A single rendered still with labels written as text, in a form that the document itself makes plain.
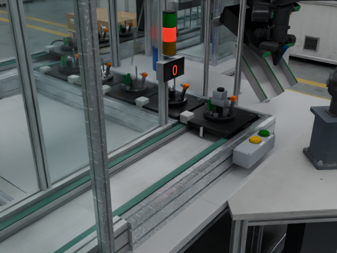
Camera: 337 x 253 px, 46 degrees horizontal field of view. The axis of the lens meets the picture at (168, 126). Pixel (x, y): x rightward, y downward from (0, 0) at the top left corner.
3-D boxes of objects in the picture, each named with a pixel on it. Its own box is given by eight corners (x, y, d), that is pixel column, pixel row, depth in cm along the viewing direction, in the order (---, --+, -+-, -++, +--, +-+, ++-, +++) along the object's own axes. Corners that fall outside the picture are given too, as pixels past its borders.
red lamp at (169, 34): (178, 39, 146) (178, 26, 144) (170, 42, 143) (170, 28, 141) (168, 37, 149) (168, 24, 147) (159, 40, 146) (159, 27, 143)
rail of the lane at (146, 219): (273, 137, 174) (276, 114, 169) (132, 251, 112) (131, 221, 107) (262, 133, 177) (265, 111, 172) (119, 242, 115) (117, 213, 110)
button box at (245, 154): (274, 147, 158) (276, 133, 155) (248, 169, 143) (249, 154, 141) (258, 141, 162) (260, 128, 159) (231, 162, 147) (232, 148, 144)
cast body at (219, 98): (229, 104, 165) (230, 88, 162) (223, 107, 162) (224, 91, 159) (212, 99, 170) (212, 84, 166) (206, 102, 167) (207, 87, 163)
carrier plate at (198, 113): (258, 118, 170) (258, 114, 169) (228, 139, 153) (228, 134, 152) (211, 104, 184) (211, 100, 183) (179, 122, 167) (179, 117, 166)
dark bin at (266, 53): (279, 52, 176) (287, 39, 171) (261, 58, 168) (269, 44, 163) (237, 17, 188) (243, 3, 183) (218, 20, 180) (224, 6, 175)
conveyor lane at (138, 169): (255, 137, 174) (258, 116, 170) (117, 241, 116) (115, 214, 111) (202, 119, 190) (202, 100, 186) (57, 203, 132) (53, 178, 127)
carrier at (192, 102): (208, 104, 184) (209, 78, 179) (176, 121, 168) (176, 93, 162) (168, 92, 198) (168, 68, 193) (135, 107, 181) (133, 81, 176)
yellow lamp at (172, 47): (178, 53, 148) (178, 40, 146) (170, 56, 145) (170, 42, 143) (168, 50, 151) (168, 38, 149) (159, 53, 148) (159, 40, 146)
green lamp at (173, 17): (178, 26, 144) (179, 12, 142) (170, 28, 141) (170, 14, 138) (168, 24, 147) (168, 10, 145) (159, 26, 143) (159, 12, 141)
